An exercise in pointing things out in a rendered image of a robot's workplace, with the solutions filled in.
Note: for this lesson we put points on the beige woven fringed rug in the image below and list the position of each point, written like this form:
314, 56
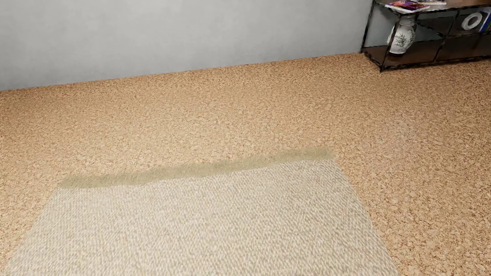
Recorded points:
207, 222

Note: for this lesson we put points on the white floral ceramic vase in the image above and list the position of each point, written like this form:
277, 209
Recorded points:
402, 36

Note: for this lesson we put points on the dark metal wood shelf unit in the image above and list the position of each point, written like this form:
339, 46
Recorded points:
422, 53

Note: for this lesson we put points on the colourful magazine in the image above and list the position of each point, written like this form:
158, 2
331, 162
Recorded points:
407, 5

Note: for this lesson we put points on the white tape roll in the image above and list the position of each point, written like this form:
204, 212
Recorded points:
471, 21

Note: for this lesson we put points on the blue green book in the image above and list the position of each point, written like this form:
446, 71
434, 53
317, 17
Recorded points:
486, 22

